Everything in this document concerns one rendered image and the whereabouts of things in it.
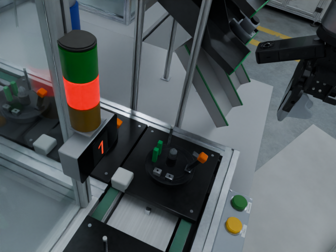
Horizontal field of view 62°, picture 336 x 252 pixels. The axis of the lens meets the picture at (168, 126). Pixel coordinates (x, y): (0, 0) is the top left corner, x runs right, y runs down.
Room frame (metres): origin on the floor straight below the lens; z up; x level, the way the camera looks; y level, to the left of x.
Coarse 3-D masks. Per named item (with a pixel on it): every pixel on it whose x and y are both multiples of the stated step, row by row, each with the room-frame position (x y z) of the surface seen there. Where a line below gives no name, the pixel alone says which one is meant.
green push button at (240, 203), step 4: (236, 196) 0.42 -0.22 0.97; (240, 196) 0.42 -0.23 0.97; (232, 200) 0.40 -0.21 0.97; (236, 200) 0.40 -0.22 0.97; (240, 200) 0.41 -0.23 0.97; (244, 200) 0.41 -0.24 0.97; (232, 204) 0.40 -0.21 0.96; (236, 204) 0.39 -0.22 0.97; (240, 204) 0.39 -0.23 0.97; (244, 204) 0.40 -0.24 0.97; (236, 208) 0.39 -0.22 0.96; (240, 208) 0.39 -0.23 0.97
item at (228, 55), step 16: (160, 0) 0.75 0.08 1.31; (176, 0) 0.73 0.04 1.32; (192, 0) 0.72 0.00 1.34; (224, 0) 0.81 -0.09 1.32; (176, 16) 0.73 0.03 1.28; (192, 16) 0.71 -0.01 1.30; (208, 16) 0.83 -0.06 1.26; (224, 16) 0.81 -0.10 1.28; (192, 32) 0.71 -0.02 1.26; (208, 32) 0.69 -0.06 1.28; (224, 32) 0.80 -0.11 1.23; (208, 48) 0.68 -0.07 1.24; (224, 48) 0.74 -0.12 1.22; (240, 48) 0.78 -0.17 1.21; (224, 64) 0.66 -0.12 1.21
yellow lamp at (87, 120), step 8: (72, 112) 0.29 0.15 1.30; (80, 112) 0.29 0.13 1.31; (88, 112) 0.30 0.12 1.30; (96, 112) 0.31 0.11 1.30; (72, 120) 0.30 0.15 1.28; (80, 120) 0.29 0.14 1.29; (88, 120) 0.30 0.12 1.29; (96, 120) 0.31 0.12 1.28; (80, 128) 0.29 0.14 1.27; (88, 128) 0.30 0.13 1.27
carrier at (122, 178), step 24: (144, 144) 0.53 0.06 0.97; (168, 144) 0.53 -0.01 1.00; (192, 144) 0.57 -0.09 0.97; (120, 168) 0.42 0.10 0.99; (144, 168) 0.45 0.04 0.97; (168, 168) 0.45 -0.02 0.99; (144, 192) 0.38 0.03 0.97; (168, 192) 0.39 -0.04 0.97; (192, 192) 0.40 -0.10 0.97; (192, 216) 0.34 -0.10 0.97
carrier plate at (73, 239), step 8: (88, 216) 0.28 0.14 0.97; (80, 224) 0.26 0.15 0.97; (88, 224) 0.27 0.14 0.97; (96, 224) 0.27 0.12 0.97; (104, 224) 0.27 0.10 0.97; (80, 232) 0.24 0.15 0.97; (88, 232) 0.25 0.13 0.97; (96, 232) 0.25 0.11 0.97; (104, 232) 0.25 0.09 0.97; (112, 232) 0.26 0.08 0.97; (120, 232) 0.26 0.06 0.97; (72, 240) 0.22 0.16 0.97; (80, 240) 0.23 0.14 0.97; (88, 240) 0.23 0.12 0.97; (96, 240) 0.23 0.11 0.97; (112, 240) 0.24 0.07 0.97; (120, 240) 0.24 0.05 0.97; (128, 240) 0.25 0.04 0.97; (136, 240) 0.25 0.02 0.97; (64, 248) 0.20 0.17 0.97; (72, 248) 0.21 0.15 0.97; (80, 248) 0.21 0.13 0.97; (88, 248) 0.21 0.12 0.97; (96, 248) 0.22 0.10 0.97; (112, 248) 0.22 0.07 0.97; (120, 248) 0.23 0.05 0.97; (128, 248) 0.23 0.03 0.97; (136, 248) 0.23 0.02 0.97; (144, 248) 0.24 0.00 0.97; (152, 248) 0.24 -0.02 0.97
